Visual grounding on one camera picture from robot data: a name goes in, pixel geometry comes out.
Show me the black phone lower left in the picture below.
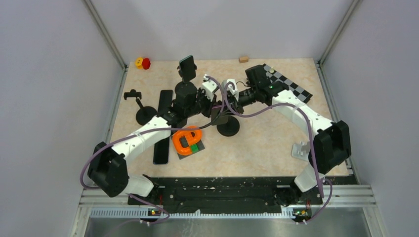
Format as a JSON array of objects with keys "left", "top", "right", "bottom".
[{"left": 153, "top": 138, "right": 170, "bottom": 165}]

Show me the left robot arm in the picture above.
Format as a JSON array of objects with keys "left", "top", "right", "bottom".
[{"left": 82, "top": 79, "right": 221, "bottom": 204}]

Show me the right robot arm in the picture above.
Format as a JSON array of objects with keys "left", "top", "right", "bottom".
[{"left": 221, "top": 64, "right": 351, "bottom": 206}]

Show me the yellow toy block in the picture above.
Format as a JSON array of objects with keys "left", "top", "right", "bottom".
[{"left": 135, "top": 57, "right": 144, "bottom": 70}]

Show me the grey building baseplate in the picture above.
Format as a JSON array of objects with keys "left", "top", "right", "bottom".
[{"left": 171, "top": 136, "right": 205, "bottom": 160}]

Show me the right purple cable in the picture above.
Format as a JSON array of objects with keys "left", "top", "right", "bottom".
[{"left": 223, "top": 81, "right": 334, "bottom": 225}]

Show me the orange plastic ring toy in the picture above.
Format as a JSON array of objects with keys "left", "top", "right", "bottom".
[{"left": 172, "top": 126, "right": 202, "bottom": 157}]

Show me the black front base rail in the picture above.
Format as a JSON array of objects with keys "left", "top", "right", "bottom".
[{"left": 143, "top": 177, "right": 323, "bottom": 214}]

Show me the black phone with purple edge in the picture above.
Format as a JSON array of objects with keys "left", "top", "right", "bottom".
[{"left": 210, "top": 105, "right": 233, "bottom": 126}]

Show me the black phone upper left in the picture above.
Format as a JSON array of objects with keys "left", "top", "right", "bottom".
[{"left": 157, "top": 90, "right": 173, "bottom": 114}]

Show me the small wooden block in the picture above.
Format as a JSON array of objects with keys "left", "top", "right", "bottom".
[{"left": 239, "top": 56, "right": 249, "bottom": 63}]

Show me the green building brick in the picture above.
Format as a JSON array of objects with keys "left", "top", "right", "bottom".
[{"left": 190, "top": 144, "right": 199, "bottom": 154}]

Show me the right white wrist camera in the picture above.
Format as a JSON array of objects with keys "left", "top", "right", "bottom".
[{"left": 221, "top": 79, "right": 239, "bottom": 101}]

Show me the teal edged black phone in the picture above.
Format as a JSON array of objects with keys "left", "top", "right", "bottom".
[{"left": 177, "top": 55, "right": 197, "bottom": 83}]

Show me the black grey chessboard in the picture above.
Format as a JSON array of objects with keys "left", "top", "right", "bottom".
[{"left": 263, "top": 64, "right": 313, "bottom": 103}]

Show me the white plastic phone holder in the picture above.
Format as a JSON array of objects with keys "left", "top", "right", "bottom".
[{"left": 291, "top": 142, "right": 311, "bottom": 161}]

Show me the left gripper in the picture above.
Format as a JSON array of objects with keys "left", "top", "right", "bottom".
[{"left": 186, "top": 88, "right": 220, "bottom": 119}]

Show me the black phone stand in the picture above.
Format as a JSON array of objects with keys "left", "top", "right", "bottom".
[
  {"left": 174, "top": 81, "right": 197, "bottom": 96},
  {"left": 123, "top": 89, "right": 157, "bottom": 125},
  {"left": 216, "top": 116, "right": 240, "bottom": 137}
]

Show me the red toy block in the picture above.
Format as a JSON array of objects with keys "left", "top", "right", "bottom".
[{"left": 141, "top": 58, "right": 151, "bottom": 70}]

